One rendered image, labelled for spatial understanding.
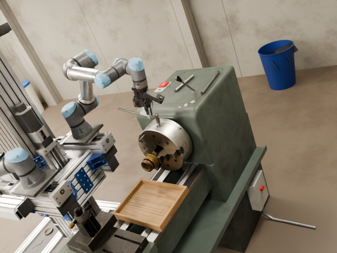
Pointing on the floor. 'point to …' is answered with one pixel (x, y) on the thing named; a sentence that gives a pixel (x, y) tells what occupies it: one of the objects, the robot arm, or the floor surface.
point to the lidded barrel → (32, 95)
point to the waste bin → (279, 64)
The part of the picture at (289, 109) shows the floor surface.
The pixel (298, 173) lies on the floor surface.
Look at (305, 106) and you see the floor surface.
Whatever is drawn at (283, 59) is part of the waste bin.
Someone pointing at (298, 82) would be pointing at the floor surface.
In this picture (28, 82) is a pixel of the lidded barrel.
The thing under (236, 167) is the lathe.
